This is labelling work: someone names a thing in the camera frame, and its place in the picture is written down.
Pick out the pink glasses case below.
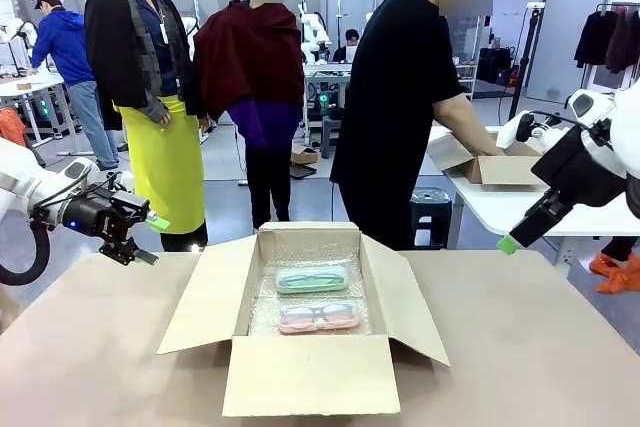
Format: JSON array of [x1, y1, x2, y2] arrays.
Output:
[[277, 300, 363, 335]]

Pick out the seated person in black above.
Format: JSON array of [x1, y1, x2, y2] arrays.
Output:
[[332, 28, 362, 63]]

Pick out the white long desk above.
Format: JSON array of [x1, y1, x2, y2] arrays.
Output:
[[0, 69, 76, 148]]

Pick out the mannequin with yellow skirt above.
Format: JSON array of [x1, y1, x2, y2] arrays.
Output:
[[83, 0, 210, 254]]

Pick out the large open cardboard box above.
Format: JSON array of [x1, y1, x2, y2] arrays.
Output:
[[156, 220, 452, 419]]

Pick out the thin black right cable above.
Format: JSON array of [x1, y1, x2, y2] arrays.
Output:
[[528, 110, 597, 134]]

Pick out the white side table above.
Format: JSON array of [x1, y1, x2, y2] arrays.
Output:
[[441, 123, 640, 269]]

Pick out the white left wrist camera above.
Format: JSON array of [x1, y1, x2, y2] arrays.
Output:
[[102, 170, 137, 194]]

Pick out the tiny cardboard box on floor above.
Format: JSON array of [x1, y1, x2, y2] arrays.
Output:
[[290, 143, 320, 166]]

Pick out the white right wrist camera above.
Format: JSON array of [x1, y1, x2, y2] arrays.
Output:
[[496, 110, 546, 151]]

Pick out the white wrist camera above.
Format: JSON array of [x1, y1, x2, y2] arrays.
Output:
[[102, 170, 137, 194], [496, 110, 546, 151]]

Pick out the orange cloth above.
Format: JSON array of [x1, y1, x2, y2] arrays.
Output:
[[0, 106, 29, 149]]

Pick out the black tripod stand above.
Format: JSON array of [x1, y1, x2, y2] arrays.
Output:
[[508, 1, 547, 121]]

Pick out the background metal workbench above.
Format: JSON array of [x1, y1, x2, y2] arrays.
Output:
[[303, 62, 352, 134]]

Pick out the black hanging garment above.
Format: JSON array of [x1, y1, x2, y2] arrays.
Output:
[[573, 9, 619, 70]]

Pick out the black corrugated left hose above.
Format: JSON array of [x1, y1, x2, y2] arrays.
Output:
[[0, 206, 52, 288]]

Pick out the small cardboard box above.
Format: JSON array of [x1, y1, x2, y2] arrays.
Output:
[[426, 128, 550, 188]]

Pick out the black bags pile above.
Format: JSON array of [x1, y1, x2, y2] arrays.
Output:
[[476, 45, 517, 86]]

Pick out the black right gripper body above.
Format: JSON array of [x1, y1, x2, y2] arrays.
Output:
[[529, 118, 628, 207]]

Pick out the mint green glasses case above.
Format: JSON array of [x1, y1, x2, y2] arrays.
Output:
[[275, 265, 350, 295]]

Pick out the grey plastic stool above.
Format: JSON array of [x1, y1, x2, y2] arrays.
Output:
[[319, 114, 346, 160]]

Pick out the person right forearm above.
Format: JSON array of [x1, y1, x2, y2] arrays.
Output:
[[432, 93, 495, 156]]

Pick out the black round stool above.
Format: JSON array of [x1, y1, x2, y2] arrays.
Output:
[[409, 187, 454, 251]]

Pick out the white shoe shelf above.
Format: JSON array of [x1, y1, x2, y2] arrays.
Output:
[[452, 56, 479, 101]]

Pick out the person in blue jacket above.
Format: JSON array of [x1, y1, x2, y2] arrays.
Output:
[[30, 0, 122, 172]]

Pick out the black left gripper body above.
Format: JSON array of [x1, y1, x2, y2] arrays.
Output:
[[62, 190, 152, 249]]

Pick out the black frame glasses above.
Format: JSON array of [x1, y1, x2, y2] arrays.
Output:
[[281, 302, 358, 327]]

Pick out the person in black t-shirt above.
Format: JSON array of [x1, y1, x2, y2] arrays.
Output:
[[329, 0, 507, 252]]

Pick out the orange shoe covers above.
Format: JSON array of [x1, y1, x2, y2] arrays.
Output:
[[589, 252, 640, 295]]

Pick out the brown hanging garment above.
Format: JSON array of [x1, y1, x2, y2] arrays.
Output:
[[604, 9, 640, 75]]

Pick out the mannequin with maroon top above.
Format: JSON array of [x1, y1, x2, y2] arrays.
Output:
[[191, 0, 307, 236]]

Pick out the green frame glasses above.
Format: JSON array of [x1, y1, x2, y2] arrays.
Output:
[[279, 270, 342, 289]]

